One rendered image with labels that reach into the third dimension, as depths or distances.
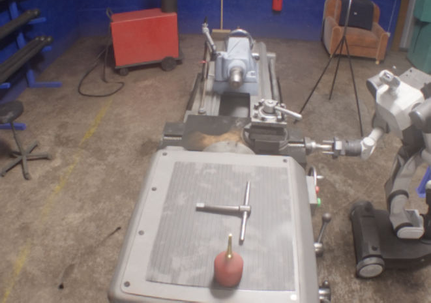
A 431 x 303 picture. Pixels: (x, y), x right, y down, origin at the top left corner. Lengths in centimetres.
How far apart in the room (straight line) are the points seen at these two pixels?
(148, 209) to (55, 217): 202
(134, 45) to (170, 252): 389
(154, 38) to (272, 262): 397
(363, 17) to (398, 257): 401
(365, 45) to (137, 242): 495
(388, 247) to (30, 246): 264
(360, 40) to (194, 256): 486
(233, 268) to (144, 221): 30
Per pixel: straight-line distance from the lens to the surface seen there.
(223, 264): 73
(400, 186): 218
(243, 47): 233
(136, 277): 82
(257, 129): 163
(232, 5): 581
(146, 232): 89
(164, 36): 455
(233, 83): 198
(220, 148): 131
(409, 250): 258
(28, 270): 268
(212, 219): 89
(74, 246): 266
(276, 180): 101
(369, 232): 252
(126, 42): 453
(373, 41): 548
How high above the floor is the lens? 203
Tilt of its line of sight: 38 degrees down
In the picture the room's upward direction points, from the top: straight up
